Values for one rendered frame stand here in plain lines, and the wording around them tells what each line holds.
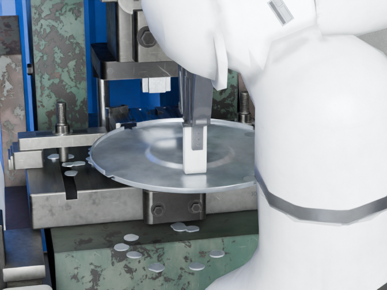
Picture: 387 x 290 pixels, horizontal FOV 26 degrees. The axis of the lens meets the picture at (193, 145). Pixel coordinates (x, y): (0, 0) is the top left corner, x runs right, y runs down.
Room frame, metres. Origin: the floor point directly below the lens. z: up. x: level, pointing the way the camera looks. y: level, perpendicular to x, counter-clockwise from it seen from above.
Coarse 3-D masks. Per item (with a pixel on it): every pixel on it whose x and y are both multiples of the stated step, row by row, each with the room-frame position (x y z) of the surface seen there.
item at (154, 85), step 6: (144, 78) 1.37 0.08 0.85; (150, 78) 1.37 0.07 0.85; (156, 78) 1.37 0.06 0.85; (162, 78) 1.37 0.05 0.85; (168, 78) 1.38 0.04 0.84; (144, 84) 1.37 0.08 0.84; (150, 84) 1.37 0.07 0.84; (156, 84) 1.37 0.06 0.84; (162, 84) 1.37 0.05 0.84; (168, 84) 1.38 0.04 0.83; (144, 90) 1.37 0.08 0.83; (150, 90) 1.37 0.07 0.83; (156, 90) 1.37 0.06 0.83; (162, 90) 1.37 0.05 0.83; (168, 90) 1.38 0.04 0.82
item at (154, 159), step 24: (168, 120) 1.30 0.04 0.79; (216, 120) 1.30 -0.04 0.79; (96, 144) 1.19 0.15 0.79; (120, 144) 1.20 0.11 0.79; (144, 144) 1.20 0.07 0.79; (168, 144) 1.18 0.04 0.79; (216, 144) 1.18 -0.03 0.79; (240, 144) 1.20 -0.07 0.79; (96, 168) 1.10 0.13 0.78; (120, 168) 1.10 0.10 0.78; (144, 168) 1.10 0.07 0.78; (168, 168) 1.10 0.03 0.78; (216, 168) 1.10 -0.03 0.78; (240, 168) 1.10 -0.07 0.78; (192, 192) 1.02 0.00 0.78
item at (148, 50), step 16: (128, 0) 1.29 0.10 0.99; (112, 16) 1.33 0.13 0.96; (128, 16) 1.30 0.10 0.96; (144, 16) 1.28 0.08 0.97; (112, 32) 1.34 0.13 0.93; (128, 32) 1.30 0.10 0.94; (144, 32) 1.27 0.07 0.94; (112, 48) 1.34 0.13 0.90; (128, 48) 1.30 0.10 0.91; (144, 48) 1.27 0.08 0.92; (160, 48) 1.28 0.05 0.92
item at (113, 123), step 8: (128, 112) 1.40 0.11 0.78; (136, 112) 1.40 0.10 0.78; (144, 112) 1.40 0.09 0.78; (160, 112) 1.41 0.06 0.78; (168, 112) 1.40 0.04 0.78; (176, 112) 1.40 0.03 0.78; (112, 120) 1.37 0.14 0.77; (120, 120) 1.35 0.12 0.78; (128, 120) 1.35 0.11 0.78; (136, 120) 1.35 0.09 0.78; (144, 120) 1.35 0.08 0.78; (112, 128) 1.38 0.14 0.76
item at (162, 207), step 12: (144, 192) 1.22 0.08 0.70; (156, 192) 1.21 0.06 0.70; (168, 192) 1.22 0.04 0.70; (144, 204) 1.22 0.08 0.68; (156, 204) 1.21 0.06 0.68; (168, 204) 1.22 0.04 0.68; (180, 204) 1.22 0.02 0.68; (192, 204) 1.22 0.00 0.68; (204, 204) 1.23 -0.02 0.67; (144, 216) 1.22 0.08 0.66; (156, 216) 1.21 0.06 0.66; (168, 216) 1.22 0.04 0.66; (180, 216) 1.22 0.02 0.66; (192, 216) 1.23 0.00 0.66; (204, 216) 1.23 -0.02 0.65
